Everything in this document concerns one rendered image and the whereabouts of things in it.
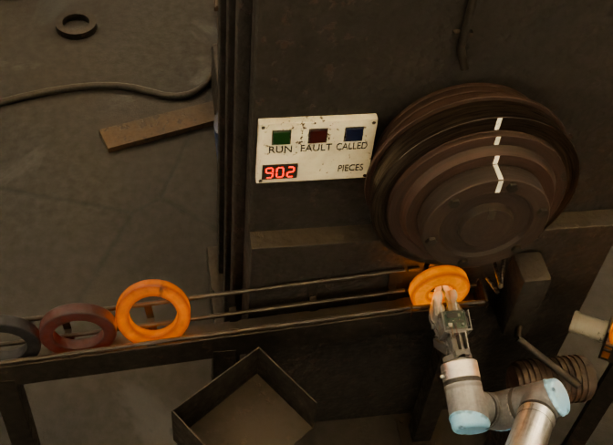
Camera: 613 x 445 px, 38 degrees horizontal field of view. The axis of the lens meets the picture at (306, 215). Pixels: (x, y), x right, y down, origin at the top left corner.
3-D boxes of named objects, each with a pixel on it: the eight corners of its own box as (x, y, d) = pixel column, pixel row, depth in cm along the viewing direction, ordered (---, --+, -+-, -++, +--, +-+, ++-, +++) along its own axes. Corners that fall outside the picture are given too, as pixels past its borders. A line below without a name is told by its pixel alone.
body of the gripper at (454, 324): (469, 306, 219) (479, 354, 214) (459, 317, 226) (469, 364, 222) (439, 308, 217) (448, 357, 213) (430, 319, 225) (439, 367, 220)
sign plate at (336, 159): (254, 177, 205) (257, 118, 192) (366, 171, 209) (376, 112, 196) (256, 184, 203) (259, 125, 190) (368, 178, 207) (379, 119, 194)
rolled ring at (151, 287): (100, 304, 217) (101, 295, 220) (136, 357, 226) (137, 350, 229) (170, 274, 216) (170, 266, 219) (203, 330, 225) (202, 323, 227)
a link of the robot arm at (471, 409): (468, 437, 217) (443, 435, 211) (458, 387, 222) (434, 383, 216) (500, 429, 212) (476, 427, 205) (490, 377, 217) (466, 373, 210)
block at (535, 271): (490, 305, 248) (511, 249, 231) (517, 303, 250) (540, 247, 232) (501, 336, 241) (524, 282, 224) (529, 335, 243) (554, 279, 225)
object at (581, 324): (572, 319, 238) (576, 305, 233) (606, 331, 235) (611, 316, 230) (566, 336, 234) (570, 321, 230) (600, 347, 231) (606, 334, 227)
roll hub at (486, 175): (408, 254, 204) (429, 167, 183) (524, 247, 208) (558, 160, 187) (413, 274, 200) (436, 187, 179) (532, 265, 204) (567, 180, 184)
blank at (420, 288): (400, 277, 225) (403, 288, 223) (459, 256, 223) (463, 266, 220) (416, 308, 236) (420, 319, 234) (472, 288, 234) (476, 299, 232)
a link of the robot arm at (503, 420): (534, 426, 219) (506, 423, 211) (494, 435, 227) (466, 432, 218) (526, 388, 223) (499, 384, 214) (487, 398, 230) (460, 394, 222)
